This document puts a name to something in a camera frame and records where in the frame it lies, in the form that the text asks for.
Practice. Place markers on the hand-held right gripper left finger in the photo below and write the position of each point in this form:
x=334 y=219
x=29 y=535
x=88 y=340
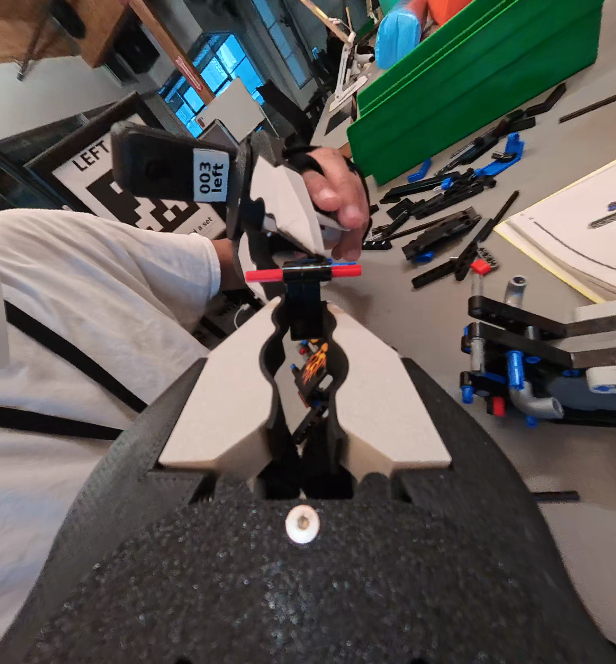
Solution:
x=219 y=404

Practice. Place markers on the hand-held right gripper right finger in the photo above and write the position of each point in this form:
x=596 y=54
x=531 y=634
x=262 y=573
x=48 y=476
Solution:
x=386 y=410

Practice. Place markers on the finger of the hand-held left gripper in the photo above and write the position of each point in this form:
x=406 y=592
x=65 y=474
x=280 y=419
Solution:
x=287 y=207

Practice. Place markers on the small black lego subassembly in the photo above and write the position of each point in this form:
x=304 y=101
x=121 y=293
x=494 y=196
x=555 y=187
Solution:
x=304 y=306

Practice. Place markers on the person's left forearm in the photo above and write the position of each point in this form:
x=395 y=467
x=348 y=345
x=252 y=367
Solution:
x=230 y=264

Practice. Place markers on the lego assembly with flame sticker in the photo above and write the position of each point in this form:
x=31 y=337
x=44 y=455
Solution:
x=313 y=371

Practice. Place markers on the small blue lego piece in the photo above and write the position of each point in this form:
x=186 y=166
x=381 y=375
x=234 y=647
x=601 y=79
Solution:
x=421 y=171

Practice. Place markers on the pile of black lego beams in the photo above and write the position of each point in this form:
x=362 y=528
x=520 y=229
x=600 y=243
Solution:
x=443 y=231

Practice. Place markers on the partly built lego model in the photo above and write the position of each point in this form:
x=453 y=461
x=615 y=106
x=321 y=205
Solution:
x=515 y=311

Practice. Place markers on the small red lego piece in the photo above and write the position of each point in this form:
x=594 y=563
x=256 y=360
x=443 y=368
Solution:
x=480 y=266

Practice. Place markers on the blue curved lego piece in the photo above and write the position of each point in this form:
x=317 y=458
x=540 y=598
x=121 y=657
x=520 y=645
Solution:
x=505 y=158

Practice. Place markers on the lego instruction booklet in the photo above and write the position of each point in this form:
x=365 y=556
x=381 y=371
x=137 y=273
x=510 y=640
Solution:
x=572 y=233

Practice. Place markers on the black angled lego beam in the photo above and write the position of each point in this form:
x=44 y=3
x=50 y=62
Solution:
x=547 y=101

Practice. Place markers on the long black lego rod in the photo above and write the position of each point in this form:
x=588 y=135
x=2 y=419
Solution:
x=598 y=103

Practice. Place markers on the person's left hand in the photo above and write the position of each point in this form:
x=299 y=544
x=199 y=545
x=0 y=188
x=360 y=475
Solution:
x=339 y=192

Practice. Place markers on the framed black-white marker board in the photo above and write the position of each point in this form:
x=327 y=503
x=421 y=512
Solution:
x=87 y=174

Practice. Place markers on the grey flat panel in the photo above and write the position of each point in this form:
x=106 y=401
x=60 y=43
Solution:
x=230 y=109

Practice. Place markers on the person in white shirt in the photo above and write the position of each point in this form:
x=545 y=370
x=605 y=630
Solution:
x=79 y=269

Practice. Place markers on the white mechanical stand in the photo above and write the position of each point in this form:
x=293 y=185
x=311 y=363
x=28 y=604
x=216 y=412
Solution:
x=347 y=78

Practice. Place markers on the light blue plastic object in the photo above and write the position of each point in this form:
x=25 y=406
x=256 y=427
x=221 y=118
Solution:
x=399 y=36

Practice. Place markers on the green plastic bin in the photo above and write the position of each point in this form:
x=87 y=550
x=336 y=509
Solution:
x=469 y=88

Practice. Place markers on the orange plastic object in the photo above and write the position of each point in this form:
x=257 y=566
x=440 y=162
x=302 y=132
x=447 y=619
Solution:
x=443 y=10

